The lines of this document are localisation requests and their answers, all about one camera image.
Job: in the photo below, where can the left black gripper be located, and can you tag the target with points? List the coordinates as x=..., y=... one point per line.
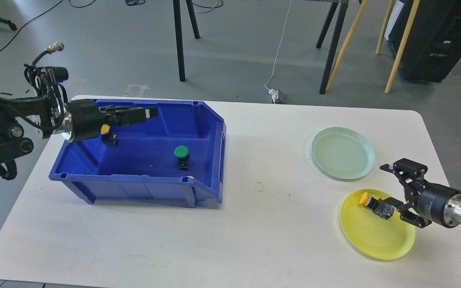
x=86, y=118

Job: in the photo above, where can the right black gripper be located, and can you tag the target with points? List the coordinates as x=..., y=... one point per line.
x=433, y=202

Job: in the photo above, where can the yellow push button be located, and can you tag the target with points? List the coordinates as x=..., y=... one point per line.
x=378, y=206
x=108, y=138

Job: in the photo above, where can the green push button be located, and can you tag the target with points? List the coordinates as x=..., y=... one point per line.
x=183, y=155

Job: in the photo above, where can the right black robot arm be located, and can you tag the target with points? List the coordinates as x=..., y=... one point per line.
x=426, y=202

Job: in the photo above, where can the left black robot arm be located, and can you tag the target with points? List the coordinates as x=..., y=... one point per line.
x=50, y=112

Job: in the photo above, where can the yellow plate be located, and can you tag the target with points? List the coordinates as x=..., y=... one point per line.
x=376, y=237

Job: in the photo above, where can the light green plate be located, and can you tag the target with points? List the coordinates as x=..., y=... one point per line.
x=342, y=154

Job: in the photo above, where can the blue plastic storage bin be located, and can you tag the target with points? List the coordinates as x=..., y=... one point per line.
x=143, y=166

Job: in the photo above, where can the wooden easel leg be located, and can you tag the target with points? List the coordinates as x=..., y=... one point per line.
x=347, y=40
x=402, y=44

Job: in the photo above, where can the white power plug adapter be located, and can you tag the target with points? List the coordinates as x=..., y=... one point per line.
x=276, y=96

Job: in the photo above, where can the black cabinet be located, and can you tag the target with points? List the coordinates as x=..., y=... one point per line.
x=433, y=47

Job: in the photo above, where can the black stand leg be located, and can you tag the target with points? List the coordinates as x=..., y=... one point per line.
x=341, y=6

